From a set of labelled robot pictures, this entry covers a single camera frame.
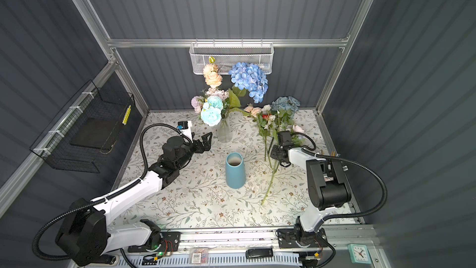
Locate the teal ceramic vase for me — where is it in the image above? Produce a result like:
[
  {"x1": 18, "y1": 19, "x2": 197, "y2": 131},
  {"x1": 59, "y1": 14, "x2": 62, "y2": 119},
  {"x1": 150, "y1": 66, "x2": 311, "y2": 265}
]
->
[{"x1": 225, "y1": 153, "x2": 246, "y2": 189}]

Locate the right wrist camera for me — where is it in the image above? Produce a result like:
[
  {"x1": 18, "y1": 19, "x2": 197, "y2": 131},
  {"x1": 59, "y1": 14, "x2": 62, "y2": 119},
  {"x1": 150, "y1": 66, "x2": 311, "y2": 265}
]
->
[{"x1": 278, "y1": 130, "x2": 294, "y2": 148}]

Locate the white wire basket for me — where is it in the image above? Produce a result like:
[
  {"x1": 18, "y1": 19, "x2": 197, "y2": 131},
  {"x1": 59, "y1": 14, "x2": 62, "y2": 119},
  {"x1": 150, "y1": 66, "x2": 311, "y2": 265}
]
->
[{"x1": 189, "y1": 41, "x2": 275, "y2": 75}]

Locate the teal desk clock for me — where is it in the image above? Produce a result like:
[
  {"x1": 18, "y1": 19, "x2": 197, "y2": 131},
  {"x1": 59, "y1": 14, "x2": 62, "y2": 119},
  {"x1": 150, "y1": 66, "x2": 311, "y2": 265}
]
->
[{"x1": 348, "y1": 244, "x2": 373, "y2": 264}]

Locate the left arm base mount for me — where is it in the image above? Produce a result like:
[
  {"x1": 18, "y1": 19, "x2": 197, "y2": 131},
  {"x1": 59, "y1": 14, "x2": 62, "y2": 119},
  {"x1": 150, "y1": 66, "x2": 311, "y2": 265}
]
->
[{"x1": 127, "y1": 232, "x2": 182, "y2": 255}]

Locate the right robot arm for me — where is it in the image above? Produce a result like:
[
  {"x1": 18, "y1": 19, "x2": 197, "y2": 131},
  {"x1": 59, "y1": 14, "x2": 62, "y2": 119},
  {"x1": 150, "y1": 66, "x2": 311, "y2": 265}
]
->
[{"x1": 270, "y1": 131, "x2": 352, "y2": 246}]

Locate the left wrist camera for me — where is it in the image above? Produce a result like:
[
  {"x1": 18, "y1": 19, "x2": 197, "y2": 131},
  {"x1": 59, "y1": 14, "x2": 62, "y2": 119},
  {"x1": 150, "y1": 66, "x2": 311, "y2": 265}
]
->
[{"x1": 177, "y1": 120, "x2": 193, "y2": 142}]

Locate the light blue flower stem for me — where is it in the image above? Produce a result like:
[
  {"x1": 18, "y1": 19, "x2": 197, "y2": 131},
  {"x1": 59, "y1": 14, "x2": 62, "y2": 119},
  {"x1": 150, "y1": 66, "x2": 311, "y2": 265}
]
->
[{"x1": 200, "y1": 96, "x2": 223, "y2": 127}]

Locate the black pad in basket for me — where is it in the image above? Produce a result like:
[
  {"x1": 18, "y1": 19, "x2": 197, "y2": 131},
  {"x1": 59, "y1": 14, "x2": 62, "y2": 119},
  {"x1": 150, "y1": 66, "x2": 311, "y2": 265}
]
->
[{"x1": 70, "y1": 118, "x2": 116, "y2": 150}]

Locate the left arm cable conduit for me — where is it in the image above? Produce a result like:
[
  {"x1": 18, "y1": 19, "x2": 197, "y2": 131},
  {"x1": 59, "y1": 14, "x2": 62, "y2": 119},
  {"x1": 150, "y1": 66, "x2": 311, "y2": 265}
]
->
[{"x1": 31, "y1": 123, "x2": 193, "y2": 261}]

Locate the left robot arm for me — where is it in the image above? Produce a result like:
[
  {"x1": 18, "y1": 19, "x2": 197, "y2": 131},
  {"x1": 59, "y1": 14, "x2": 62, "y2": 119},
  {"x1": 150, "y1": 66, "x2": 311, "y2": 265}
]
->
[{"x1": 55, "y1": 132, "x2": 213, "y2": 266}]

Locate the black wire basket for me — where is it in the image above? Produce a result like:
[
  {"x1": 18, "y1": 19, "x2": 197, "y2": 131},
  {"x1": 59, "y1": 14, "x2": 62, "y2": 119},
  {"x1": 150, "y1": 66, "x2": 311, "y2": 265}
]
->
[{"x1": 30, "y1": 83, "x2": 135, "y2": 173}]

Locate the clear glass vase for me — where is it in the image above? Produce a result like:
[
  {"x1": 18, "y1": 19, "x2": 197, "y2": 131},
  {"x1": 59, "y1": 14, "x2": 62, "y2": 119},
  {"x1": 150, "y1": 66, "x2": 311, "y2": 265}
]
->
[{"x1": 217, "y1": 119, "x2": 233, "y2": 143}]

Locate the blue hydrangea flower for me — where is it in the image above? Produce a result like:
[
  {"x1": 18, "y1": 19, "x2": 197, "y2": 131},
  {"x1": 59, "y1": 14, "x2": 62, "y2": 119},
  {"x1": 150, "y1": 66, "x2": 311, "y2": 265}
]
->
[{"x1": 228, "y1": 62, "x2": 268, "y2": 104}]

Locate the lilac white flower bunch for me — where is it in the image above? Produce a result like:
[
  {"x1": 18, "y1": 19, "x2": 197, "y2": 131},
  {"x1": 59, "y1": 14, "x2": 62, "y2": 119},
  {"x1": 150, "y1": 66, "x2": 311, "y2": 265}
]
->
[{"x1": 191, "y1": 88, "x2": 230, "y2": 114}]

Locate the black remote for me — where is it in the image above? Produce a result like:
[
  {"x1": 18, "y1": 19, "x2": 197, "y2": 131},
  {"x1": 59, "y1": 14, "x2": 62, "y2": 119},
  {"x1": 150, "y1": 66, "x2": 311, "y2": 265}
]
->
[{"x1": 245, "y1": 248, "x2": 273, "y2": 259}]

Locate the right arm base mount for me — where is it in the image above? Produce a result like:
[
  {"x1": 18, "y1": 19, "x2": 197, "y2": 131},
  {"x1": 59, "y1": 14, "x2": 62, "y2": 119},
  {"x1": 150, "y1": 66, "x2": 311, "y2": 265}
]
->
[{"x1": 275, "y1": 228, "x2": 327, "y2": 249}]

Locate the peach peony stem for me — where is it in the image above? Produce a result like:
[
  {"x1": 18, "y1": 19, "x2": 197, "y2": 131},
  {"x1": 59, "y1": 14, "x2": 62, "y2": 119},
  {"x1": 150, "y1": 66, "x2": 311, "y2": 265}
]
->
[{"x1": 203, "y1": 57, "x2": 223, "y2": 88}]

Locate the small clear parts box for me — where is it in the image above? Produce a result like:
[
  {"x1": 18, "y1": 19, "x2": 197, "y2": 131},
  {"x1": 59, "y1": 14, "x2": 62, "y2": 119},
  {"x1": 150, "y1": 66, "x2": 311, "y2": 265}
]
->
[{"x1": 189, "y1": 248, "x2": 209, "y2": 265}]

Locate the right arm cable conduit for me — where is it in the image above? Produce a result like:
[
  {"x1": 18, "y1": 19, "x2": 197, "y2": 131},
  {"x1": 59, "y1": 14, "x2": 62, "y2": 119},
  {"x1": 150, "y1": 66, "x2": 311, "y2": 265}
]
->
[{"x1": 291, "y1": 132, "x2": 388, "y2": 222}]

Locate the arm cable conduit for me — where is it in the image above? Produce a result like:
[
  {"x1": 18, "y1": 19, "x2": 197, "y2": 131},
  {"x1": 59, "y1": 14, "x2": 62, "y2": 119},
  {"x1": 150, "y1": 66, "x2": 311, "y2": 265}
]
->
[
  {"x1": 291, "y1": 132, "x2": 388, "y2": 222},
  {"x1": 31, "y1": 123, "x2": 193, "y2": 261}
]

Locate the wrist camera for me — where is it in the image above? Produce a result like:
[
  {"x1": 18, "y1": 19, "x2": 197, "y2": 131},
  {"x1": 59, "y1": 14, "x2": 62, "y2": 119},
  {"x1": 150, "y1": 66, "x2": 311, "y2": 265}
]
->
[
  {"x1": 278, "y1": 130, "x2": 294, "y2": 148},
  {"x1": 177, "y1": 120, "x2": 193, "y2": 142}
]

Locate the yellow marker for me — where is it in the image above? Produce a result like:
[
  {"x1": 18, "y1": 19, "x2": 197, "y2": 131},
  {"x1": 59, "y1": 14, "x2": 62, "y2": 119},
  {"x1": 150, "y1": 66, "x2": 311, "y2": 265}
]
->
[{"x1": 121, "y1": 105, "x2": 131, "y2": 125}]

